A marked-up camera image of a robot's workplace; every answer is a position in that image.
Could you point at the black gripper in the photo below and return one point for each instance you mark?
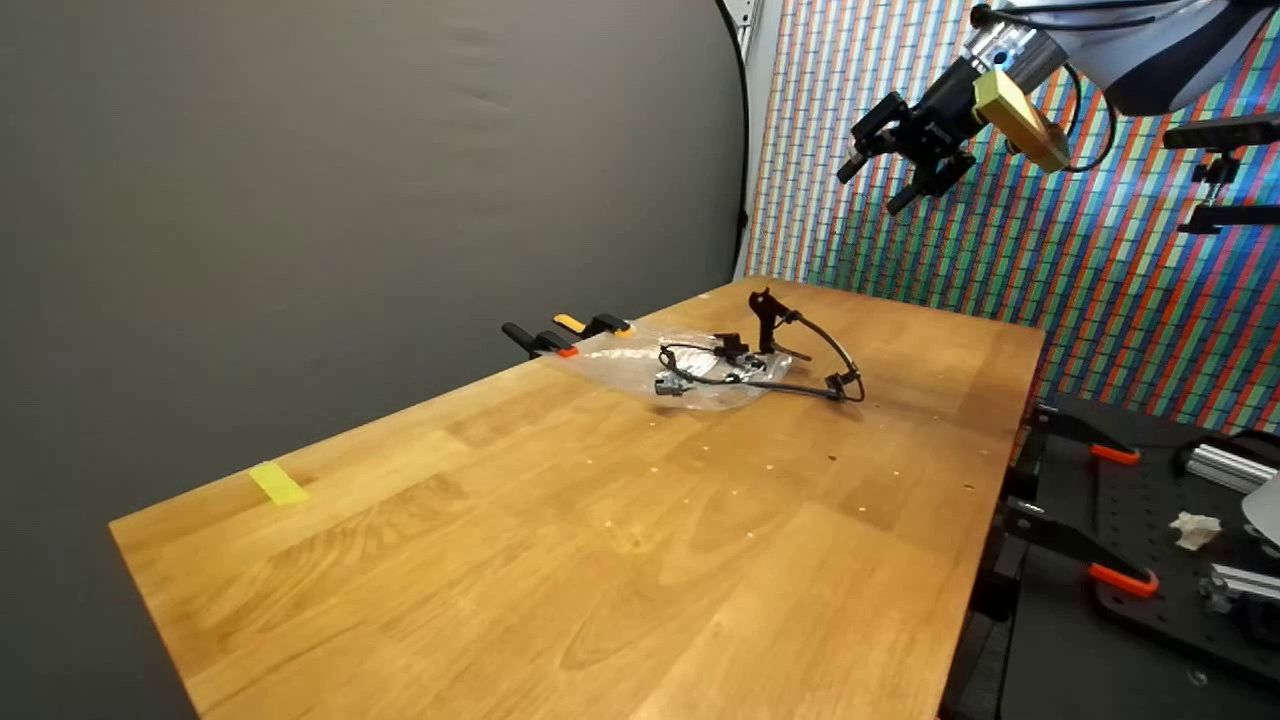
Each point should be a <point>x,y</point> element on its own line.
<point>932,132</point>

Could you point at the clear plastic bag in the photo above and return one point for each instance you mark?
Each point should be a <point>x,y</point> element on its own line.
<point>625,361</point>

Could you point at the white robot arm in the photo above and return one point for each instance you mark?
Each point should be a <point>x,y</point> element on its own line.
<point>1147,57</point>

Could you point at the colourful patterned screen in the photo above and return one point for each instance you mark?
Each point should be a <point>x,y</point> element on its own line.
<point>1139,307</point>

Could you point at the black clamp near table corner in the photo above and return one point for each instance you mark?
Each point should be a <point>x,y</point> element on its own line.
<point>1094,436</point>

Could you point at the black yellow clamp on table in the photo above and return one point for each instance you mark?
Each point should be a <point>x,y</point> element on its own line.
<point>605,321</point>

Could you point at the black orange clamp on table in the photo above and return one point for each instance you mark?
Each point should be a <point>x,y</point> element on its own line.
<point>538,343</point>

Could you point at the crumpled white paper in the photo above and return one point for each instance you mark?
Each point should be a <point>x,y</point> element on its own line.
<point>1193,531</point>

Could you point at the grey photo backdrop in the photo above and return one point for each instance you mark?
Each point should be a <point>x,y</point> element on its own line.
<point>240,227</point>

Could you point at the yellow tape strip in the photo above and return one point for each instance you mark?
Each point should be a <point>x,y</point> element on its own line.
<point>277,486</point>

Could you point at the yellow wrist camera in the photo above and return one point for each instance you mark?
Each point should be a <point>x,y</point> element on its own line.
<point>1006,104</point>

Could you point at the black clamp with orange handle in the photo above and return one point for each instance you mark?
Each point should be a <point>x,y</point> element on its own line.
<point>1030,521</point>

